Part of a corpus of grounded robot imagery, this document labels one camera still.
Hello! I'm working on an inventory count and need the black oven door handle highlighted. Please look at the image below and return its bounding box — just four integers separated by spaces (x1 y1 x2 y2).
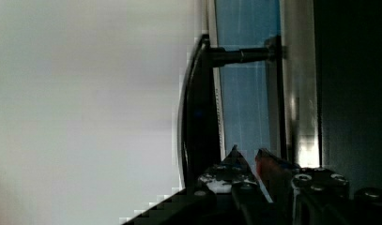
177 34 282 188

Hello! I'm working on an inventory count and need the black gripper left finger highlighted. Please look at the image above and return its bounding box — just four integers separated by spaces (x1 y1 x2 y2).
121 148 272 225

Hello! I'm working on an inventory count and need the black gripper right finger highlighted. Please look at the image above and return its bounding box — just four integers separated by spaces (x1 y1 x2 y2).
254 147 382 225

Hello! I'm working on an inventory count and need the black toaster oven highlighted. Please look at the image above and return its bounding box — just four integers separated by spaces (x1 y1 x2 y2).
199 0 382 190

